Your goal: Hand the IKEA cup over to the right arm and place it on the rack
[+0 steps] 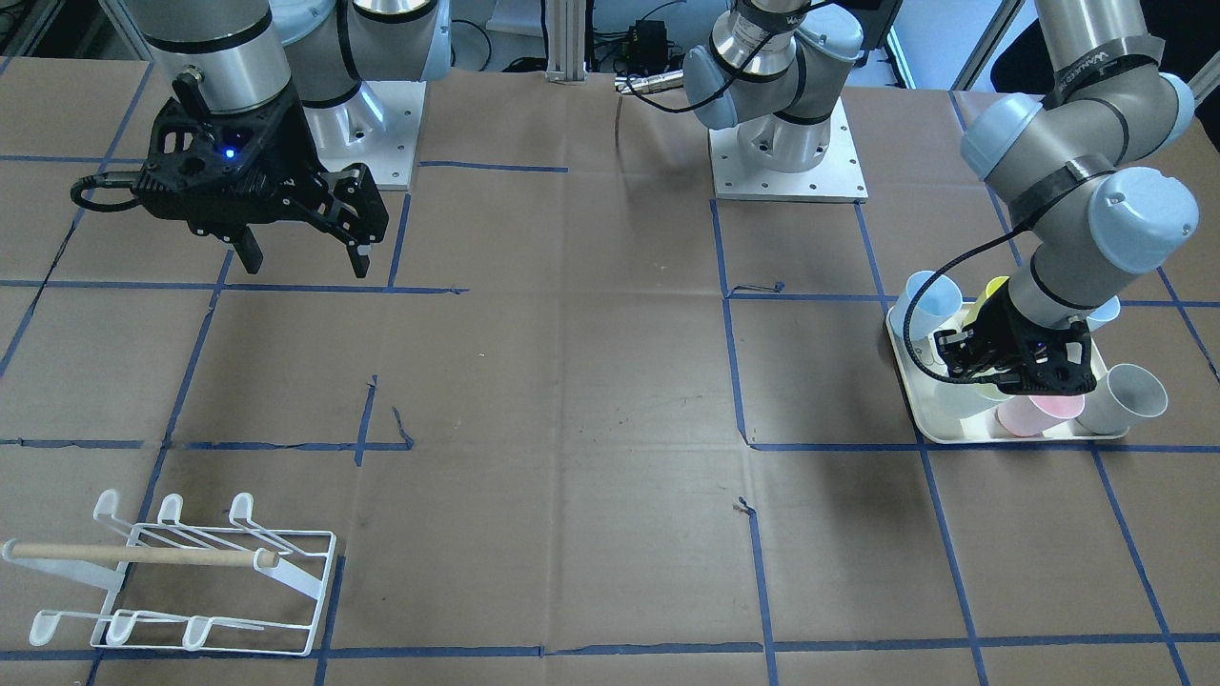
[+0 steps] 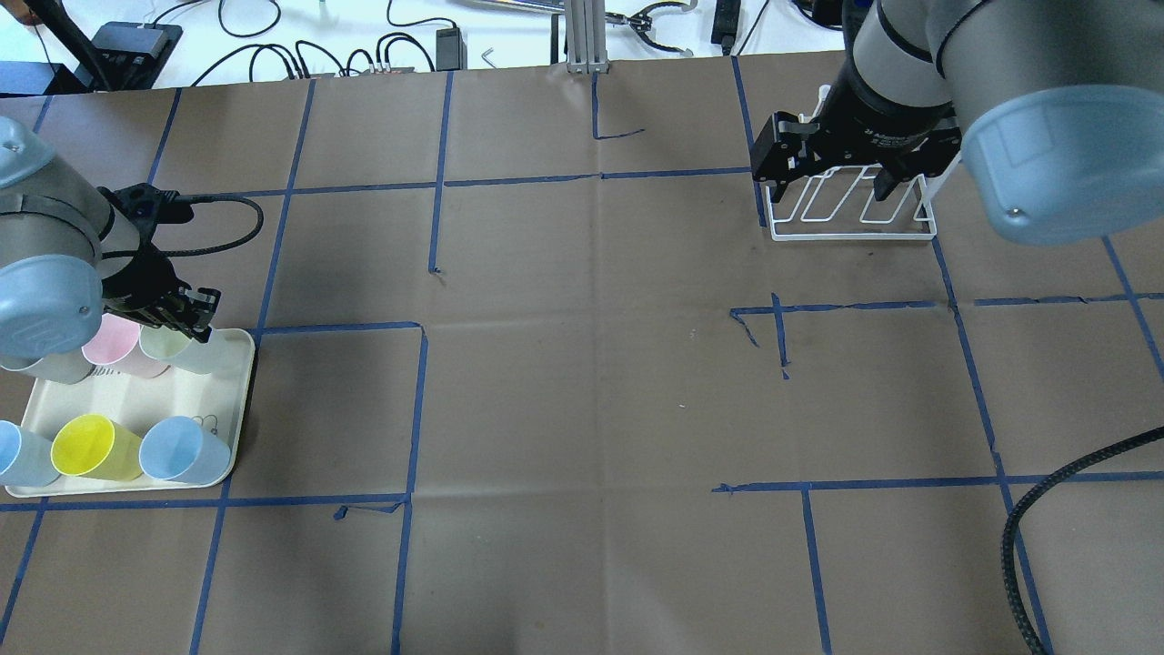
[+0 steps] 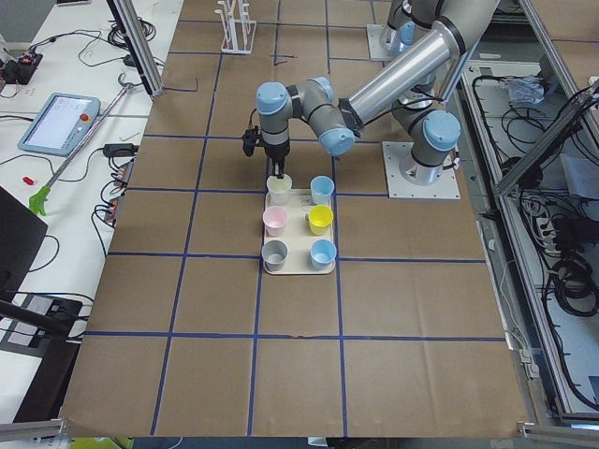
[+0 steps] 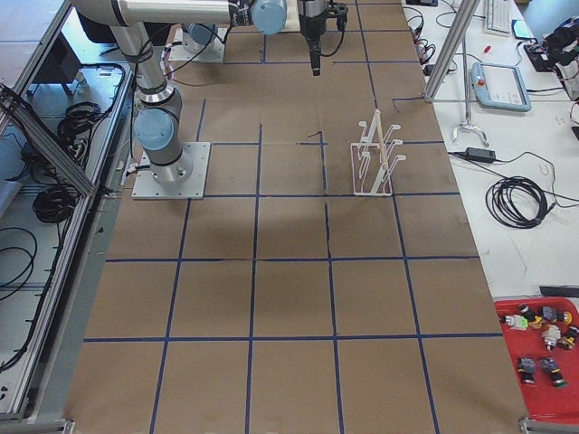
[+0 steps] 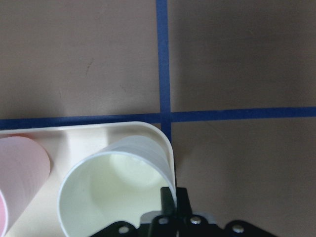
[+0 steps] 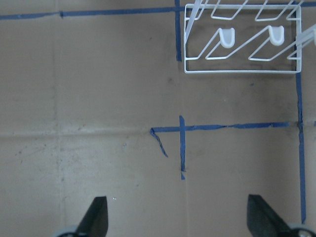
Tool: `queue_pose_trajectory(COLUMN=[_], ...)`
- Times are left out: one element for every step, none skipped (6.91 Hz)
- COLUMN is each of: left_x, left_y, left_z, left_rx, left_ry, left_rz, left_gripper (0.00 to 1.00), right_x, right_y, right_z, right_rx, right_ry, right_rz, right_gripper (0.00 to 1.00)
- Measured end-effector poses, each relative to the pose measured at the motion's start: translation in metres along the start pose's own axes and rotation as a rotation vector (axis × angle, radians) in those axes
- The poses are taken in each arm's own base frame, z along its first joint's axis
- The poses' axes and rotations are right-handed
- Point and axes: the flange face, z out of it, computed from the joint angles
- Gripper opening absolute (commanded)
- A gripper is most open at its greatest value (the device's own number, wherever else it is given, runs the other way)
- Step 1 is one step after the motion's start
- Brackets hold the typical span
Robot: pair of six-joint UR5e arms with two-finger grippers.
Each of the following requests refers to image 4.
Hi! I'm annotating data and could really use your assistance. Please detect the teach pendant tablet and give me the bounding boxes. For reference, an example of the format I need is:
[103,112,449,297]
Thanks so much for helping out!
[470,62,531,112]

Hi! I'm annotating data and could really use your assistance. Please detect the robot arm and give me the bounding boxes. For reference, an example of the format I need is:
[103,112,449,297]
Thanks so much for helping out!
[72,1,252,184]
[228,0,330,76]

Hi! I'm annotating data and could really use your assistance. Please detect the aluminium frame post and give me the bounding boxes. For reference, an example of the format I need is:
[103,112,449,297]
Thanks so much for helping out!
[423,0,479,101]

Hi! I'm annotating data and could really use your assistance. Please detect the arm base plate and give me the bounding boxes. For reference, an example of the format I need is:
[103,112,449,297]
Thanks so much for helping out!
[132,142,211,200]
[166,28,225,63]

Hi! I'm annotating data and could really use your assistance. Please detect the white keyboard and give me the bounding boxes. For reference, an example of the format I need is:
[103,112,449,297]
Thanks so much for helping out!
[483,0,511,36]

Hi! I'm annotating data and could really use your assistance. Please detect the black power adapter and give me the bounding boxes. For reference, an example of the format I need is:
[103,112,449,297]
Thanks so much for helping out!
[465,147,497,164]

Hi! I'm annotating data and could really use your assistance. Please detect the white wire cup rack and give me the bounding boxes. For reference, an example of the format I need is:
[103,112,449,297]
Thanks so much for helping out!
[350,108,406,197]

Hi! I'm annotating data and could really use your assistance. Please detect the red parts tray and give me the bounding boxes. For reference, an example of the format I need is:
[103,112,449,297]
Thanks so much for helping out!
[495,297,578,424]

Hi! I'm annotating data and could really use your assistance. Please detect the reacher grabber tool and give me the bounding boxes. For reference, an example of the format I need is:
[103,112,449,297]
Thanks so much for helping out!
[451,38,489,147]

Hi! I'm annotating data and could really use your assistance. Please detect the coiled black cable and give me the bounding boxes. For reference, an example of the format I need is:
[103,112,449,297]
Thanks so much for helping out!
[485,175,548,229]

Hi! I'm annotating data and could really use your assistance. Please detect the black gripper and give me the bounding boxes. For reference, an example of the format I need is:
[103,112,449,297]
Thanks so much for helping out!
[299,14,327,76]

